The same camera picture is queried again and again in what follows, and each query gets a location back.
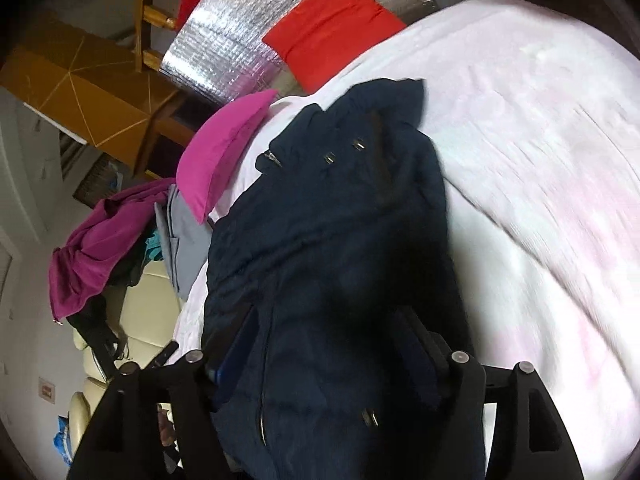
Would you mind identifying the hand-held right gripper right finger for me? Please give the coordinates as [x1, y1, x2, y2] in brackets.
[397, 305, 586, 480]

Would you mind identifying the teal garment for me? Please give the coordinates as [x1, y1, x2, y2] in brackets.
[145, 232, 166, 263]

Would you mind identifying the cream leather sofa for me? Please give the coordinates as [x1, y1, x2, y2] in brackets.
[67, 260, 186, 456]

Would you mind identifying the navy zip jacket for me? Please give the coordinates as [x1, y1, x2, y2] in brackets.
[201, 77, 488, 480]

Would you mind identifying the red pillow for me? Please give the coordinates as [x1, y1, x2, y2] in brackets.
[261, 0, 407, 93]

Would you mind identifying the wooden pillar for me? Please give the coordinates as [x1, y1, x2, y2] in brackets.
[0, 42, 196, 181]

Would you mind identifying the silver foil panel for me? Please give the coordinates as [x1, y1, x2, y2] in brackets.
[160, 0, 438, 108]

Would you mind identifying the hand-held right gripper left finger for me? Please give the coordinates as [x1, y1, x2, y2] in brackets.
[66, 310, 251, 480]

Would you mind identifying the magenta pillow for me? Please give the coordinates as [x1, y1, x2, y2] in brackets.
[176, 88, 280, 226]

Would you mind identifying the magenta garment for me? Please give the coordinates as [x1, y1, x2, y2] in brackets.
[48, 178, 176, 323]

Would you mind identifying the grey garment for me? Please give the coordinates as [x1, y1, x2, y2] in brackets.
[154, 185, 213, 301]

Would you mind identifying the wooden stair railing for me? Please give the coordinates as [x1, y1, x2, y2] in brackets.
[132, 0, 183, 73]

